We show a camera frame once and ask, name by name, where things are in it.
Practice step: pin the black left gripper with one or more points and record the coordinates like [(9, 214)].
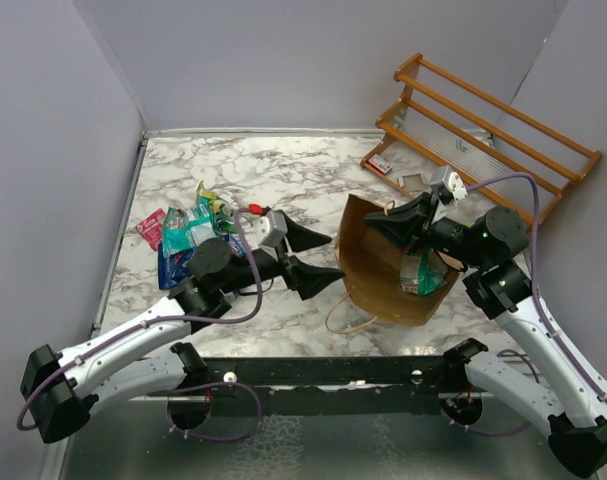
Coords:
[(308, 279)]

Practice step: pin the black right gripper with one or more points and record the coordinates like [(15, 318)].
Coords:
[(405, 224)]

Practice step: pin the green snack packet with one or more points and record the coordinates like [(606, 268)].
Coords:
[(431, 274)]

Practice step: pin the brown paper bag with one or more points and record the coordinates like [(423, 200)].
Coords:
[(372, 268)]

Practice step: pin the blue M&Ms candy packet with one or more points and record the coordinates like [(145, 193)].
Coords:
[(235, 245)]

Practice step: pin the yellow green candy packet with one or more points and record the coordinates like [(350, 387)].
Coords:
[(216, 209)]

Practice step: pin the blue salt vinegar chips bag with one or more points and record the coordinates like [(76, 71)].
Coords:
[(178, 268)]

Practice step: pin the teal white snack packet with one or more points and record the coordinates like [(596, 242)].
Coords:
[(186, 229)]

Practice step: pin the blue Burts chips bag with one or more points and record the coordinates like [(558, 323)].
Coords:
[(164, 281)]

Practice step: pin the red snack packet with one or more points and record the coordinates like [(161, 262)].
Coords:
[(151, 228)]

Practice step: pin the small blue white snack packet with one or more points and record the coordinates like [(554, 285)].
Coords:
[(409, 274)]

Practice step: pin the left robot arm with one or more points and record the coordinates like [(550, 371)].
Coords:
[(62, 389)]

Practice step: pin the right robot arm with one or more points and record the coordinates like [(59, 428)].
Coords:
[(571, 410)]

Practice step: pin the open small cardboard box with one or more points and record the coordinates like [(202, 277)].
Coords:
[(412, 183)]

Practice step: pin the small red white box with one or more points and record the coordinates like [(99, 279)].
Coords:
[(379, 164)]

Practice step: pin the wooden two-tier rack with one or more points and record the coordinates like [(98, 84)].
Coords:
[(518, 161)]

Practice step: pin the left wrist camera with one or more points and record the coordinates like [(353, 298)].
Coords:
[(270, 228)]

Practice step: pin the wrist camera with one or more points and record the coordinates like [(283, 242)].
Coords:
[(447, 190), (270, 228)]

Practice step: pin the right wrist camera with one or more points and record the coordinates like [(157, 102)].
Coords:
[(447, 190)]

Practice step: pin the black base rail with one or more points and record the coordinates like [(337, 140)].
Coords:
[(324, 386)]

